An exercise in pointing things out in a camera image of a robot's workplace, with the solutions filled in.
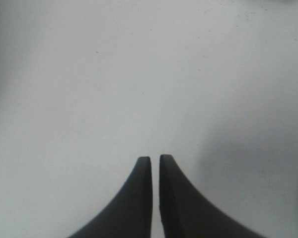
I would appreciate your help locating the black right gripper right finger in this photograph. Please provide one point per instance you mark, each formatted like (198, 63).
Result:
(185, 213)

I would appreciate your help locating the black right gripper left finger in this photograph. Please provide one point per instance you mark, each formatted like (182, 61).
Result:
(129, 213)

